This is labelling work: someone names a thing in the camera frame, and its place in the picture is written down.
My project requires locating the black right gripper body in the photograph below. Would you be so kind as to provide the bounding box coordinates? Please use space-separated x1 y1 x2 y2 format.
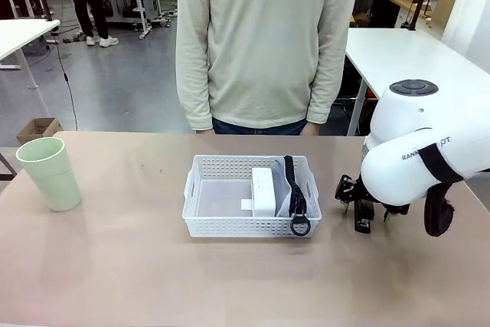
358 180 374 202

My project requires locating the black stapler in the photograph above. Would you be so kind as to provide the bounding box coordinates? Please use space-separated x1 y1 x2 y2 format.
354 198 375 234

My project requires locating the grey campus pencil pouch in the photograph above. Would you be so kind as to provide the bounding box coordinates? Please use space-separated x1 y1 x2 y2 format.
269 155 310 237

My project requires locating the white rectangular box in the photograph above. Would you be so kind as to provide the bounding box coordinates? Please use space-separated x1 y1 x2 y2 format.
240 167 277 217

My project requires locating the light green plastic cup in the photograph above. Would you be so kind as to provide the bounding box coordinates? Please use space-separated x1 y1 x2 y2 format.
15 136 83 212

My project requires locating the person's right forearm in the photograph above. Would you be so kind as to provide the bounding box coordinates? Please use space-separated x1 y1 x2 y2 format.
176 47 214 132

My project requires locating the person's left forearm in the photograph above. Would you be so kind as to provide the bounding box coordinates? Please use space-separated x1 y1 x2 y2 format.
305 47 348 125

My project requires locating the white perforated plastic basket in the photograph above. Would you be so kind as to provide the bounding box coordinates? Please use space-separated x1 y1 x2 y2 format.
182 155 322 239

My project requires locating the large white table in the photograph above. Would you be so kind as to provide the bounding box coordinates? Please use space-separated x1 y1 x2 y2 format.
344 27 490 136

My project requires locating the person in beige sweater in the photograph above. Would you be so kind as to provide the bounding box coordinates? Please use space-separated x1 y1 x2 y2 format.
175 0 357 136

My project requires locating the wooden top table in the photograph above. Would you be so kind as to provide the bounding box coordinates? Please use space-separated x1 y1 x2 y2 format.
386 0 437 24

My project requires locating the small open cardboard box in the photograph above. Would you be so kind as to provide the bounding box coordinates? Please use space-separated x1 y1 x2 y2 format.
16 117 64 146

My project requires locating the white table with thin legs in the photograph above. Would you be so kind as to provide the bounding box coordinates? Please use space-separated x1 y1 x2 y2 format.
0 18 61 90

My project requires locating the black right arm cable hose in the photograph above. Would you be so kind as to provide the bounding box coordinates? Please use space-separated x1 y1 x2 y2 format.
423 182 456 238

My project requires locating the thin black hanging cable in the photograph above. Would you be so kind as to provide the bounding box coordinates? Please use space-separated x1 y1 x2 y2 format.
55 31 80 132

